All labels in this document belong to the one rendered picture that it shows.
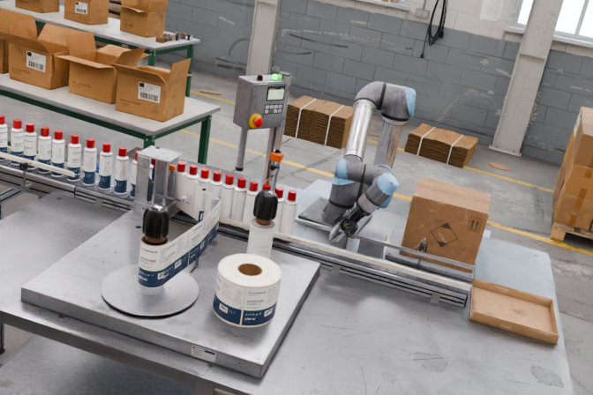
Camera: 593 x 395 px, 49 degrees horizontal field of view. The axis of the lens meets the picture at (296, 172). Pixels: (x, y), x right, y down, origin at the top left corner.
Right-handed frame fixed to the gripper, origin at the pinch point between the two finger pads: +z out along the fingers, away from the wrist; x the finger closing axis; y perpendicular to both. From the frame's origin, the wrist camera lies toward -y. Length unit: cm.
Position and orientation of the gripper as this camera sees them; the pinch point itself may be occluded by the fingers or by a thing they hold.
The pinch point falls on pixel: (332, 238)
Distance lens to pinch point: 254.9
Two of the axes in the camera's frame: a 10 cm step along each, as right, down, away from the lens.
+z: -6.1, 6.8, 4.2
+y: -2.8, 3.1, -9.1
